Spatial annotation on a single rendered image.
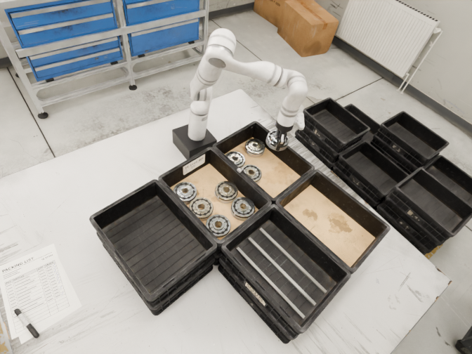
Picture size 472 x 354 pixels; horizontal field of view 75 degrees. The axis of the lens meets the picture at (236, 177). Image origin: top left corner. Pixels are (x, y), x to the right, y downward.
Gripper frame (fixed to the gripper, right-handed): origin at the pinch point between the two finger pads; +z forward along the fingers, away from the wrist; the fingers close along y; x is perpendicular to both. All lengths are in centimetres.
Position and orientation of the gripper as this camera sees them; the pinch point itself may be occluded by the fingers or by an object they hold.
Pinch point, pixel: (277, 143)
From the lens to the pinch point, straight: 141.0
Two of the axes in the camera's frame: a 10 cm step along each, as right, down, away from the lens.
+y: -0.9, 7.8, -6.1
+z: -1.2, 6.0, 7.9
